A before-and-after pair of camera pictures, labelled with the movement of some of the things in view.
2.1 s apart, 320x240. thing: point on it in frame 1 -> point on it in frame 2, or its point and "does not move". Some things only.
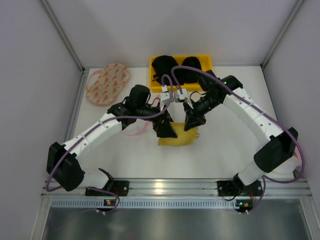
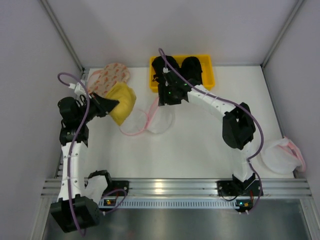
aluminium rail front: x=183 y=188 does not move
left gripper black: x=161 y=121 -> x=96 y=105
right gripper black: x=189 y=113 -> x=176 y=69
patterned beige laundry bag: x=103 y=86 does not move
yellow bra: x=184 y=137 -> x=120 y=92
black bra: x=163 y=65 does not move
